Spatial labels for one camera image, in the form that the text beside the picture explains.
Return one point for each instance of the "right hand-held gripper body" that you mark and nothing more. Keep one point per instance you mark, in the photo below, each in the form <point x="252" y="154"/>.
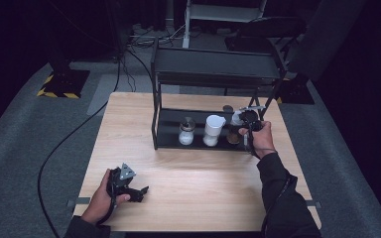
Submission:
<point x="250" y="118"/>

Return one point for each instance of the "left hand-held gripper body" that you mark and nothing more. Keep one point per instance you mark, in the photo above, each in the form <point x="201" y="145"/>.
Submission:
<point x="119" y="183"/>

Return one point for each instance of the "white-lidded brown spice jar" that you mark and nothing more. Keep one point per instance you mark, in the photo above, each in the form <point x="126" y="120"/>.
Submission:
<point x="234" y="138"/>

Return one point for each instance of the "white spouted lid container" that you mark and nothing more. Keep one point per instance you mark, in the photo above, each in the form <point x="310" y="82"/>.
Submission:
<point x="213" y="127"/>

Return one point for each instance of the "glass jar with white powder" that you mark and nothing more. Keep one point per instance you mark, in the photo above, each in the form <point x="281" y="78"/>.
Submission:
<point x="186" y="134"/>

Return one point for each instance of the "black two-tier shelf rack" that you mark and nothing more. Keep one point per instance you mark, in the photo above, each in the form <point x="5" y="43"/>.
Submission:
<point x="211" y="62"/>

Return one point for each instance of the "person's right hand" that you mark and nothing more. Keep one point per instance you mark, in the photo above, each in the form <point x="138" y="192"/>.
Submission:
<point x="263" y="140"/>

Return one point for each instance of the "person's left hand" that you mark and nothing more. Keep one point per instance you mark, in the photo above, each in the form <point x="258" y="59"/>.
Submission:
<point x="99" y="205"/>

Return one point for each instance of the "black yellow-striped stand base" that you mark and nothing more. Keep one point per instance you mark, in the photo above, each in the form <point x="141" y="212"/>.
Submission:
<point x="66" y="82"/>
<point x="297" y="92"/>

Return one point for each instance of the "black chair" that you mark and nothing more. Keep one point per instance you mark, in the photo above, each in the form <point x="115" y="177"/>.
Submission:
<point x="271" y="26"/>

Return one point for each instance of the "dark grey panel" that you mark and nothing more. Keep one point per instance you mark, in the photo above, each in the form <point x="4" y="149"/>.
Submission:
<point x="327" y="33"/>

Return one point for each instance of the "grey metal table bracket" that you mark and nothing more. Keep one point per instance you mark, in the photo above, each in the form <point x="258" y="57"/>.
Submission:
<point x="316" y="205"/>
<point x="79" y="201"/>

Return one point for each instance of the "white metal stand frame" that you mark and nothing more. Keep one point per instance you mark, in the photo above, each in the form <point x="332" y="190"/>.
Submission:
<point x="225" y="13"/>

